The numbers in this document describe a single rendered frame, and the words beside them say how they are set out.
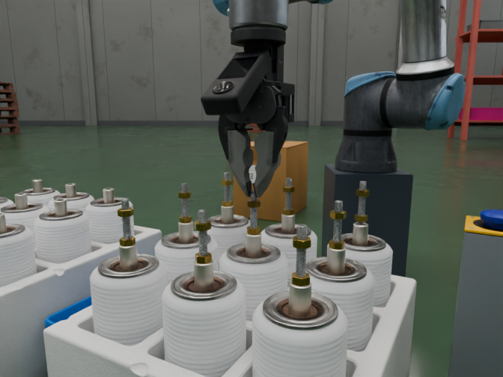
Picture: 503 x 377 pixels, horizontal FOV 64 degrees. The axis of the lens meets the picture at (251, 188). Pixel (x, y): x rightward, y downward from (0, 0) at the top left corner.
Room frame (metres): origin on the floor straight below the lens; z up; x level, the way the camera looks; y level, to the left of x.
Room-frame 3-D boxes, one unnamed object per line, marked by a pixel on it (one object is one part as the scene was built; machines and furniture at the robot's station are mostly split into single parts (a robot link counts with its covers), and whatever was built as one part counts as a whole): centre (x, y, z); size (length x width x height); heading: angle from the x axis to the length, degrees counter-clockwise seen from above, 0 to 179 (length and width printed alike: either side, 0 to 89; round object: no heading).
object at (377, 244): (0.58, -0.16, 0.25); 0.08 x 0.08 x 0.01
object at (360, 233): (0.58, -0.16, 0.26); 0.02 x 0.02 x 0.03
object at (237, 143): (0.56, 0.01, 0.38); 0.06 x 0.03 x 0.09; 157
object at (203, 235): (0.43, 0.05, 0.30); 0.01 x 0.01 x 0.08
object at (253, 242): (0.54, 0.00, 0.26); 0.02 x 0.02 x 0.03
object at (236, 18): (0.55, -0.01, 0.57); 0.08 x 0.08 x 0.05
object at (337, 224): (0.48, -0.11, 0.30); 0.01 x 0.01 x 0.08
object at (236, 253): (0.54, 0.00, 0.25); 0.08 x 0.08 x 0.01
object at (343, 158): (1.01, -0.29, 0.35); 0.15 x 0.15 x 0.10
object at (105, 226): (0.85, 0.31, 0.16); 0.10 x 0.10 x 0.18
